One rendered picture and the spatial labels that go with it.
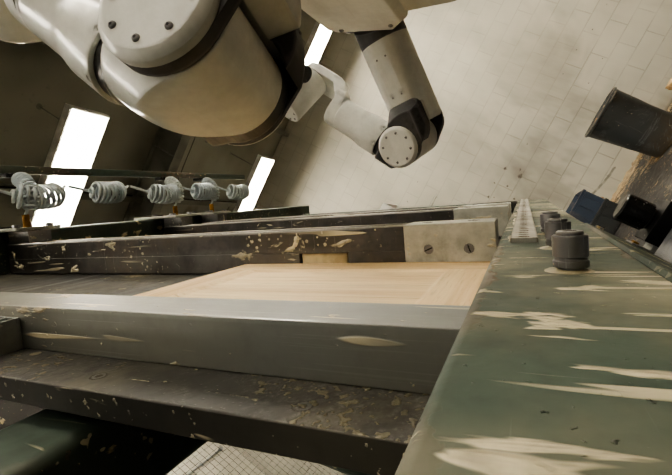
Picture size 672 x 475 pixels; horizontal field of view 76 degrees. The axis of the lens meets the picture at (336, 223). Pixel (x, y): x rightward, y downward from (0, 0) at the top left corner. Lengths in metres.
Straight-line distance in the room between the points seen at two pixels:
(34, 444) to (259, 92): 0.29
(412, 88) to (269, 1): 0.51
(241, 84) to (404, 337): 0.19
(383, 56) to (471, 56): 5.32
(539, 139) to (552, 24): 1.38
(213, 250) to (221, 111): 0.50
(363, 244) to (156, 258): 0.42
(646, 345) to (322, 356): 0.17
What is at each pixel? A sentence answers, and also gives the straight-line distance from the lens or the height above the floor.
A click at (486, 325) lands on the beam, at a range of 0.22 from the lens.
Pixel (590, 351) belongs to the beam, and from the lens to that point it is 0.20.
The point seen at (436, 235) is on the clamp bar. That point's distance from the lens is 0.61.
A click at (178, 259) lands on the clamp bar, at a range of 0.85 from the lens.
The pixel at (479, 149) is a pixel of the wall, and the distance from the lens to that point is 5.82.
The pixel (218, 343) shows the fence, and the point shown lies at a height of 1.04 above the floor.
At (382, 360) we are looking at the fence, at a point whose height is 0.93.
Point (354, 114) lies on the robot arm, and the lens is 0.88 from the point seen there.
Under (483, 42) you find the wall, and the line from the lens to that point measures 6.17.
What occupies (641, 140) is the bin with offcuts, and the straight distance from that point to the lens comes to 4.87.
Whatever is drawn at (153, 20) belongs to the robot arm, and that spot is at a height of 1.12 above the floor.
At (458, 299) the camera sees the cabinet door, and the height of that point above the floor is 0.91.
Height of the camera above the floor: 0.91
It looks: 19 degrees up
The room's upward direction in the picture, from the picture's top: 60 degrees counter-clockwise
